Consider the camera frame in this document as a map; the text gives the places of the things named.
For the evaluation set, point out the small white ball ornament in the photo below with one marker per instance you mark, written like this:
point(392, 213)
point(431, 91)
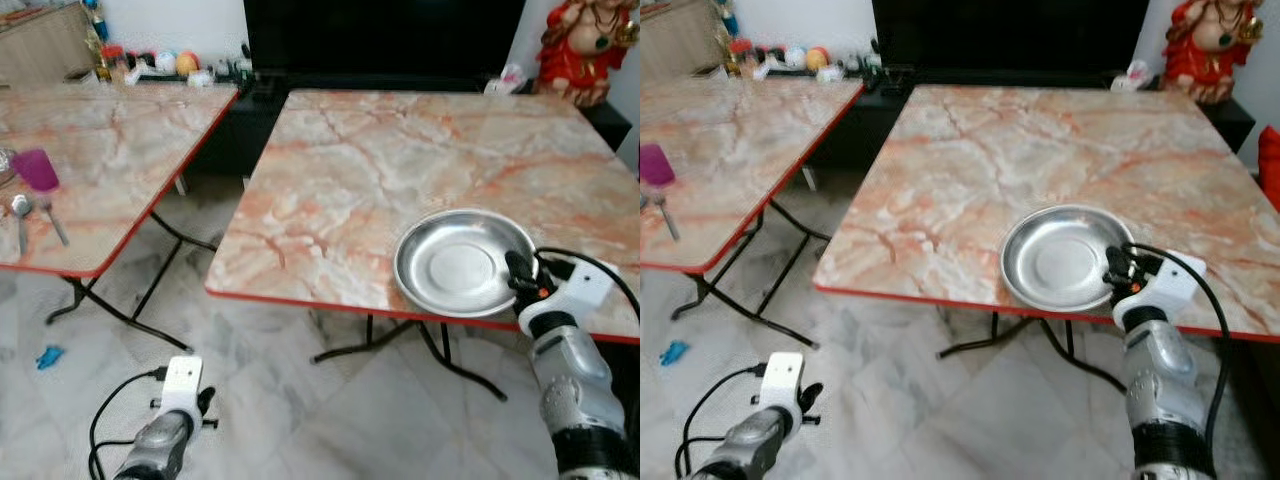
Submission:
point(795, 57)
point(165, 62)

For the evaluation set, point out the metal fork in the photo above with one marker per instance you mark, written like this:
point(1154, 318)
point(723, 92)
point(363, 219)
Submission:
point(55, 220)
point(668, 215)

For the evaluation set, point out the black metal table legs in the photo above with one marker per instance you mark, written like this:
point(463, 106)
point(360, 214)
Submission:
point(130, 313)
point(760, 312)
point(440, 345)
point(995, 325)

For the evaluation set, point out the small blue floor object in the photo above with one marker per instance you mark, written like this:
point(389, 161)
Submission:
point(50, 357)
point(674, 352)

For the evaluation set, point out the light wooden box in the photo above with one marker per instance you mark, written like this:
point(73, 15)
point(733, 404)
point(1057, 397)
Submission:
point(680, 40)
point(45, 50)

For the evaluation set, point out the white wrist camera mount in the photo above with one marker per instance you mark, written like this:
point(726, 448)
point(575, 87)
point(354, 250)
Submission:
point(183, 385)
point(585, 285)
point(782, 380)
point(1175, 275)

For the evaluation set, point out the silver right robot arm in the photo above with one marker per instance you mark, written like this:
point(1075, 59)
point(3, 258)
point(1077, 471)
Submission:
point(1160, 370)
point(575, 380)

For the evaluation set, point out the small blue figurine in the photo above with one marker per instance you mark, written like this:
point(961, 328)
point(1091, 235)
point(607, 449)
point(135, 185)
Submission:
point(95, 18)
point(727, 15)

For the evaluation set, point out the small red toy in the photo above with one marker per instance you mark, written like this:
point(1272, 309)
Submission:
point(112, 55)
point(740, 48)

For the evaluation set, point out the metal spoon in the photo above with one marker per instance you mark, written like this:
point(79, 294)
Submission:
point(21, 208)

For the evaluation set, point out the round stainless steel plate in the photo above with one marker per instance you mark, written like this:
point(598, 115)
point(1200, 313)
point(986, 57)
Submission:
point(1060, 260)
point(455, 265)

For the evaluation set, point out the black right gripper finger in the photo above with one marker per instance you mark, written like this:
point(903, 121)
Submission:
point(518, 268)
point(1120, 262)

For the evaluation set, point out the small orange ball ornament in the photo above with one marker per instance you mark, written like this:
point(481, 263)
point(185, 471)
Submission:
point(817, 58)
point(187, 63)

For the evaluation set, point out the red laughing Buddha statue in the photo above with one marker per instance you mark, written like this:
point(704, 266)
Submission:
point(580, 50)
point(1210, 50)

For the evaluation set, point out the small white pink ornament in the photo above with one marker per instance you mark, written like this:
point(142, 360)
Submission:
point(508, 78)
point(1133, 75)

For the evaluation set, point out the pink plastic cup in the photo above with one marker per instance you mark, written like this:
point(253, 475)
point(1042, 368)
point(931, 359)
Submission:
point(35, 170)
point(655, 165)

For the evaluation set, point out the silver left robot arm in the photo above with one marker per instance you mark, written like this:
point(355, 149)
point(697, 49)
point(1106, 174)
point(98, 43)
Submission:
point(155, 455)
point(745, 450)

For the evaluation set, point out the shiny metal cup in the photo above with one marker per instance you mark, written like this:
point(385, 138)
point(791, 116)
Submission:
point(4, 165)

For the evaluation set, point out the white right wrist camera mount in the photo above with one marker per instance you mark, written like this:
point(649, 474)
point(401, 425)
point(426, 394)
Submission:
point(1175, 275)
point(585, 285)

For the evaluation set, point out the black flat screen television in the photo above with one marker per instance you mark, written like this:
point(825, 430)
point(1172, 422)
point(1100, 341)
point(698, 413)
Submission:
point(380, 35)
point(1010, 30)

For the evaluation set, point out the red fabric object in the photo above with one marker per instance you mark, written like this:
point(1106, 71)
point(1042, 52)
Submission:
point(1270, 170)

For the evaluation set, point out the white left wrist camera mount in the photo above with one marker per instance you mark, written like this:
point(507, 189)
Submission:
point(183, 385)
point(782, 380)

